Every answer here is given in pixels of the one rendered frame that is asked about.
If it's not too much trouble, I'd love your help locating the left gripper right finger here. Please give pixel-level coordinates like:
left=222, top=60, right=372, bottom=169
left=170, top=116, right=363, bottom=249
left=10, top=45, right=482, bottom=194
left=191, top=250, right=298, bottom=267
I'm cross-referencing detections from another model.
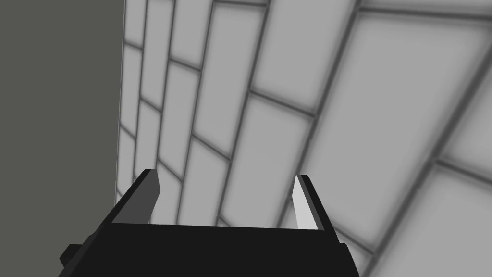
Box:
left=292, top=174, right=334, bottom=231

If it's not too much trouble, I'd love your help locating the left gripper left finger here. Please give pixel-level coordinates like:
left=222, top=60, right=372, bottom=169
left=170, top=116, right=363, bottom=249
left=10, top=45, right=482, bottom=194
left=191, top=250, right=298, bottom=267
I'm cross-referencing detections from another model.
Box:
left=111, top=168, right=160, bottom=225

